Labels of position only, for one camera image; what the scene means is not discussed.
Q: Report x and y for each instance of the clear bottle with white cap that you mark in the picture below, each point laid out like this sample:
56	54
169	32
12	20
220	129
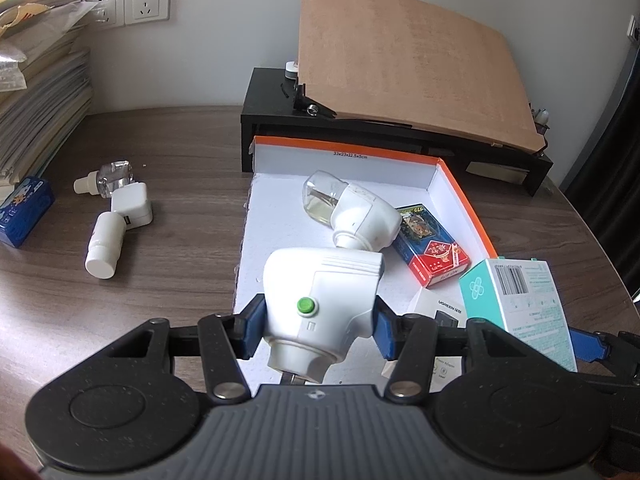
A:
110	179

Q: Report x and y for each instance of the brown cardboard sheet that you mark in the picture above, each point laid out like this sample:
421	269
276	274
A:
400	50

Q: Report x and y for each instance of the dark curtain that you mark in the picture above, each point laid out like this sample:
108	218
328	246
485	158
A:
615	185

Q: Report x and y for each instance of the white plug-in device with bottle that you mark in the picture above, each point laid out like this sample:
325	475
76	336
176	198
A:
360	215

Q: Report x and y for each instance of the stack of papers and books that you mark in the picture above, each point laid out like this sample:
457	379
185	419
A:
35	85

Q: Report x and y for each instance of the blue tissue packet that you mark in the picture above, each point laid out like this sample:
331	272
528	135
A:
22	210

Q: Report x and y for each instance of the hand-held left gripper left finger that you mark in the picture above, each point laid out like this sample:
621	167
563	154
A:
255	327

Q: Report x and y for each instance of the white plug-in device green button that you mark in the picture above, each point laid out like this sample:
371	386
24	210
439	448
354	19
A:
320	280

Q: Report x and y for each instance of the small black clip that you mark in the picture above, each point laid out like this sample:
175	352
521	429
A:
301	97

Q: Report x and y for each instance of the small white figure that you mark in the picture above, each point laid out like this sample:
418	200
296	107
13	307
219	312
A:
541	119

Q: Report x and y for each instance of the black monitor stand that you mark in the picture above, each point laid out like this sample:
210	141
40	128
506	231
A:
270	105

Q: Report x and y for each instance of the white wall socket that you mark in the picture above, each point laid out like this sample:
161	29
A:
106	7
146	0

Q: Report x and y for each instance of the white charger cube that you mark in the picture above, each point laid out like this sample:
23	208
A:
132	205

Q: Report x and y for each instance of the red and blue card box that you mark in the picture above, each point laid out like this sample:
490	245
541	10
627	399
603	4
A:
430	245

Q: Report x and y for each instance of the small white object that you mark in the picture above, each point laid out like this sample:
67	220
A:
290	70

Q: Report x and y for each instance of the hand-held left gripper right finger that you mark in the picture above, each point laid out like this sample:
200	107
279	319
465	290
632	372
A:
382	331

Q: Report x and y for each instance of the white charger packaging box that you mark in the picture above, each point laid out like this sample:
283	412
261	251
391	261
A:
436	305

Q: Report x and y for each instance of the white pill bottle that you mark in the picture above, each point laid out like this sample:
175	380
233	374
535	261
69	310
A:
105	247

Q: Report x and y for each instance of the white and orange cardboard box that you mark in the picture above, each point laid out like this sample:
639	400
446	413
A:
290	220

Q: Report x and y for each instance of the teal and white box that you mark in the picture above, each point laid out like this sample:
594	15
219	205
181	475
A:
525	305

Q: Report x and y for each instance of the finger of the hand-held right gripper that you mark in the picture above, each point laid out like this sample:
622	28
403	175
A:
592	345

